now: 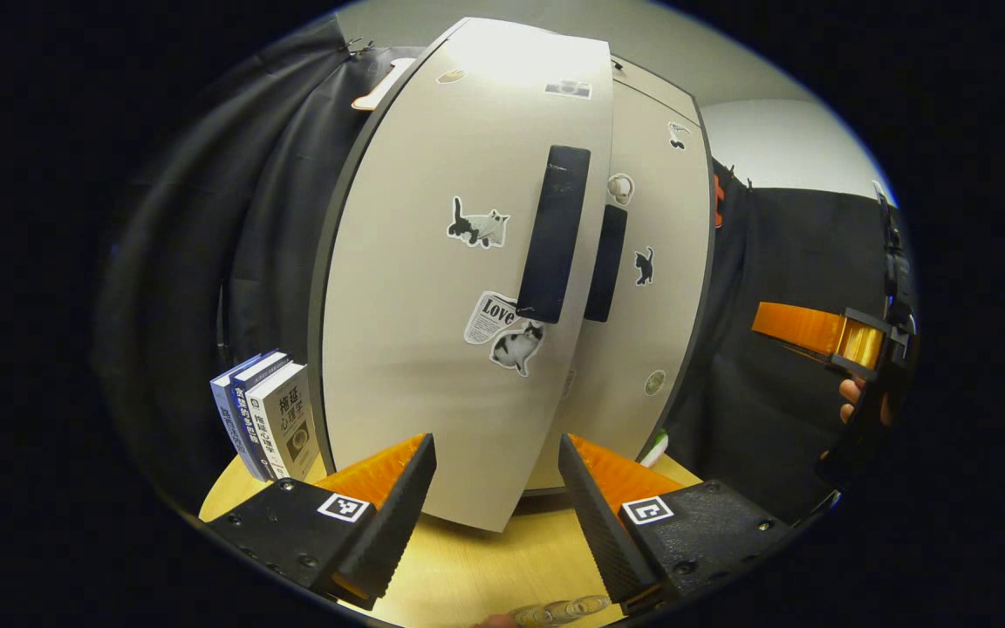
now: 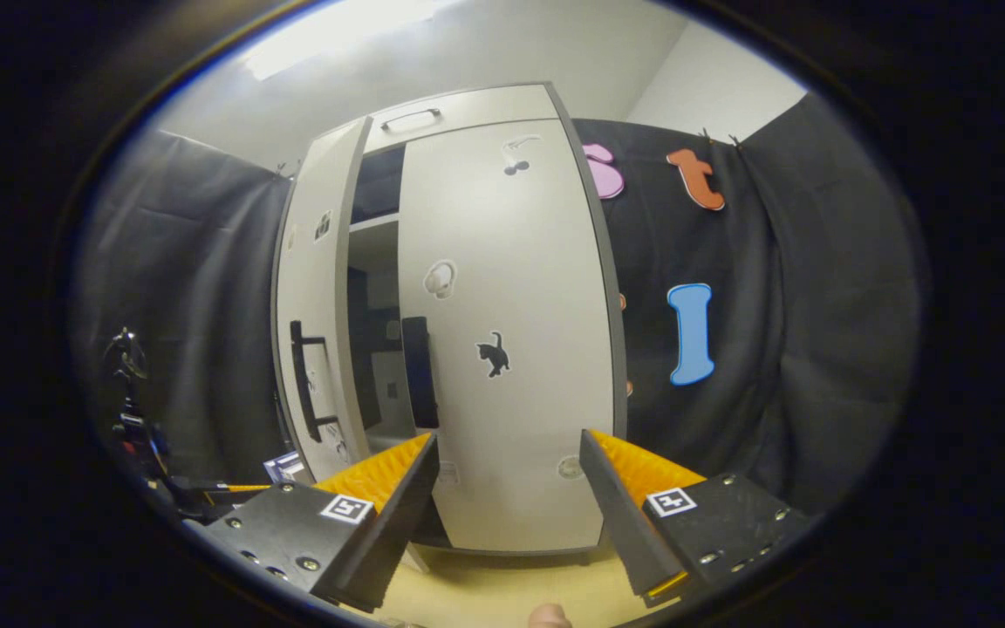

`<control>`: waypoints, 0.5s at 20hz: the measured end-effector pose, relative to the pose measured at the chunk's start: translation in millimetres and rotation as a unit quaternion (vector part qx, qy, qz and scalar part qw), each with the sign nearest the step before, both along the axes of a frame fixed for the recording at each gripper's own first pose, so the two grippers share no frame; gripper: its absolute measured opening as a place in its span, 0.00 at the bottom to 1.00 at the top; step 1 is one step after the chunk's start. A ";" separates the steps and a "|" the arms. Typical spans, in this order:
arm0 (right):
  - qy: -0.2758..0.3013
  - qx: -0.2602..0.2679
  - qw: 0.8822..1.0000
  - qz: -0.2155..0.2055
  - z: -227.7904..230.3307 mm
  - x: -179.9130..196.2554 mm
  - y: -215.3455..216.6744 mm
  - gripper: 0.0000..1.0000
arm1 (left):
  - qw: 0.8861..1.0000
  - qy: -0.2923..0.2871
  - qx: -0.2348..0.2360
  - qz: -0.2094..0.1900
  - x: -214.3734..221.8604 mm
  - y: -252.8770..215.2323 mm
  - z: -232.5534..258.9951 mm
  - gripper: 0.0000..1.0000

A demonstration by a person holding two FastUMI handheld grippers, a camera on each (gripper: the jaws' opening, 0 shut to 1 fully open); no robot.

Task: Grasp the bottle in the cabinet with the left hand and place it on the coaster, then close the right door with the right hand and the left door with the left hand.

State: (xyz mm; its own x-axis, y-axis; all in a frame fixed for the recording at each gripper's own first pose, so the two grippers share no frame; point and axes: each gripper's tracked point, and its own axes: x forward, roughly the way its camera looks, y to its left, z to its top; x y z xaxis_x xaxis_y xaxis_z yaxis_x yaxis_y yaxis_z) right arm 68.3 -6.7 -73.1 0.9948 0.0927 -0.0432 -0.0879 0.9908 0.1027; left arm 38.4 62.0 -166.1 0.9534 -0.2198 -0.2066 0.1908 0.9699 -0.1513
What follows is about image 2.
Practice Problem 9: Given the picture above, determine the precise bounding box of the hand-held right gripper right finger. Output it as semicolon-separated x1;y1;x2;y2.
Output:
578;429;809;609

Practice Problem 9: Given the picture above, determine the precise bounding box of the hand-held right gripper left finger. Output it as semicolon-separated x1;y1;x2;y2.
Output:
184;433;441;613

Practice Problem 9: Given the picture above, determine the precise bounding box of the white cabinet door phone sticker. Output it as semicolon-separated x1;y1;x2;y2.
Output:
271;118;374;489

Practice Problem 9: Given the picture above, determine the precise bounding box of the white and grey cabinet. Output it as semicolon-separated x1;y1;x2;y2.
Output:
271;83;630;559

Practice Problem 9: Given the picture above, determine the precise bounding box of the white cabinet door cat sticker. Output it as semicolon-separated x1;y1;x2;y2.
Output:
398;118;627;555

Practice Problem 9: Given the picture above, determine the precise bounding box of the white cabinet drawer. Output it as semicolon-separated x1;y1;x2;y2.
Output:
363;85;560;156

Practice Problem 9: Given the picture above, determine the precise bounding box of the pale blue book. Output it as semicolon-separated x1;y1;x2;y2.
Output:
263;451;304;485

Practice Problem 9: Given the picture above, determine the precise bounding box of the black tripod stand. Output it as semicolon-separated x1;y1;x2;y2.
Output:
104;327;174;489

